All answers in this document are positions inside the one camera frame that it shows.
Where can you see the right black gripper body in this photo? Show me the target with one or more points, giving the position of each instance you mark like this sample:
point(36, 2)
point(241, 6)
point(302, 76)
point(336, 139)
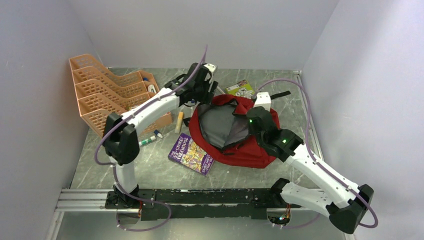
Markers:
point(250, 130)

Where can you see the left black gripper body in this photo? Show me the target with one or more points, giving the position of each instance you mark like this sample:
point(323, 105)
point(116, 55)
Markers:
point(203, 95)

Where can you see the red backpack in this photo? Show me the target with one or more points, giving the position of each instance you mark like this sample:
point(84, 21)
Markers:
point(221, 128)

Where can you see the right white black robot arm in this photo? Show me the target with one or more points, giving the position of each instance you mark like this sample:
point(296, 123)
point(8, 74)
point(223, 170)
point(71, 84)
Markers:
point(342, 201)

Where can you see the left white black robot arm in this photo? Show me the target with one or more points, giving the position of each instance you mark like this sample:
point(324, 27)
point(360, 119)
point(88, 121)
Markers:
point(121, 131)

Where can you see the white pencil stick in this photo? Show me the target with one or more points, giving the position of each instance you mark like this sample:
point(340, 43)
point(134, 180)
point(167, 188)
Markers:
point(220, 90)

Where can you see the green activity book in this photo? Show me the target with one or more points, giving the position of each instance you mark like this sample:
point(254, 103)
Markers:
point(241, 89)

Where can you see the blue capped white marker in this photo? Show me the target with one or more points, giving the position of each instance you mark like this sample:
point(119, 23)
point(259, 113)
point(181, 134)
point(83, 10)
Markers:
point(158, 134)

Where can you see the purple treehouse book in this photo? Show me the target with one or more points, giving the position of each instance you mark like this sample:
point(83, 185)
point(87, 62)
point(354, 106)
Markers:
point(187, 153)

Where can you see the green white glue stick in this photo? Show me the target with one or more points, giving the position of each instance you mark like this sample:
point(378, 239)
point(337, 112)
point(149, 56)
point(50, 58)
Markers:
point(147, 141)

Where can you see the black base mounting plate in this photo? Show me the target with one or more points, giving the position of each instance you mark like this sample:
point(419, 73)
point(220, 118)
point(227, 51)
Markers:
point(255, 203)

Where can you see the orange plastic file organizer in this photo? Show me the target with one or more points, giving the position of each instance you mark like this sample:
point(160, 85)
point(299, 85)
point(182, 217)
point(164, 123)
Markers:
point(99, 92)

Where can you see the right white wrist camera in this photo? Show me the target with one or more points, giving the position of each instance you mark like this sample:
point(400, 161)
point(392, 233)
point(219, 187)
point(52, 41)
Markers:
point(263, 99)

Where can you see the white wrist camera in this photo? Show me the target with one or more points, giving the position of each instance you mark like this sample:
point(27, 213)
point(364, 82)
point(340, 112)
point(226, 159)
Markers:
point(263, 99)
point(211, 68)

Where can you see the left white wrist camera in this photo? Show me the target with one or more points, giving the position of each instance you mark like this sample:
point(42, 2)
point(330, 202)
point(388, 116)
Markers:
point(211, 68)

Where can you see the aluminium frame rail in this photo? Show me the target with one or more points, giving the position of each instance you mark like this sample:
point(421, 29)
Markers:
point(93, 200)

